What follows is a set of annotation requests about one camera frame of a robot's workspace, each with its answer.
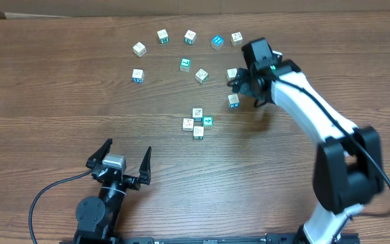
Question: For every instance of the wooden block green side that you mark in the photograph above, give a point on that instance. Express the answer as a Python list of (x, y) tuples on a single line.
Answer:
[(163, 36)]

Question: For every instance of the wooden block blue T side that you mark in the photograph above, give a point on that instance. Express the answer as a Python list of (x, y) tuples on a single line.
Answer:
[(233, 101)]

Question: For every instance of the blue top wooden block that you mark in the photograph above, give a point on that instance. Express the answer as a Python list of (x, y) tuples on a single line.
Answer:
[(217, 42)]

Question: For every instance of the plain wooden block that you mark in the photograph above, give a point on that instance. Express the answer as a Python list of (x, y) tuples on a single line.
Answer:
[(231, 74)]

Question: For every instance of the wooden block M drawing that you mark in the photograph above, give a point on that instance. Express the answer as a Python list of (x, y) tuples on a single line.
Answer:
[(198, 132)]

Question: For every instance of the wooden block animal drawing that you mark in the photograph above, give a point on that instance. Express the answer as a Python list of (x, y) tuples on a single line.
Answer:
[(202, 76)]

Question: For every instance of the wooden block top right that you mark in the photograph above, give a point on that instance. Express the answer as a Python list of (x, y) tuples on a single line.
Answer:
[(236, 39)]

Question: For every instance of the cardboard backdrop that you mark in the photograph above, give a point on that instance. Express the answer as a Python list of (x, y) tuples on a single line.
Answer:
[(87, 8)]

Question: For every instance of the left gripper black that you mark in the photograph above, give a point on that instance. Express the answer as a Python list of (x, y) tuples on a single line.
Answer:
[(118, 175)]

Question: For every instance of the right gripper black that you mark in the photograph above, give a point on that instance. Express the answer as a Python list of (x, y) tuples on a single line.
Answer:
[(244, 87)]

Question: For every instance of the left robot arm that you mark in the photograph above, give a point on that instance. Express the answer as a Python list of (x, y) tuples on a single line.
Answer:
[(98, 216)]

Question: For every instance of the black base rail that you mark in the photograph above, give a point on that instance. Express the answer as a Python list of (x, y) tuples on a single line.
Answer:
[(201, 240)]

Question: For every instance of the green number seven block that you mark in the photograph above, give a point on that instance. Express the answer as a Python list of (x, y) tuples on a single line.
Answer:
[(185, 64)]

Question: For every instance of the wooden block far left upper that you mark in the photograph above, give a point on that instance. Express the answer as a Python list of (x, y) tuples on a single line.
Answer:
[(139, 49)]

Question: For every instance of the leaf block blue side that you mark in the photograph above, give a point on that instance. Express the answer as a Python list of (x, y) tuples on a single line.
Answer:
[(197, 114)]

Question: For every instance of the wooden block blue side left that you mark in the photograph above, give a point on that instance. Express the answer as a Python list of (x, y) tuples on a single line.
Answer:
[(138, 75)]

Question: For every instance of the wooden block teal side top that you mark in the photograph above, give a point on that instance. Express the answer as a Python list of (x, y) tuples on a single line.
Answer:
[(190, 37)]

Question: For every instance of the green number four block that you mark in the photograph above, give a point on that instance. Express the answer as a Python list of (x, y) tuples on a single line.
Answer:
[(207, 122)]

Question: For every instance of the wooden block blue edge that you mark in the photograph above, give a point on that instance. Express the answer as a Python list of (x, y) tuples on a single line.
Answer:
[(188, 124)]

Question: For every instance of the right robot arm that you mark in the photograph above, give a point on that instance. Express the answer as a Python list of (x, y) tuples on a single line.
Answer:
[(348, 170)]

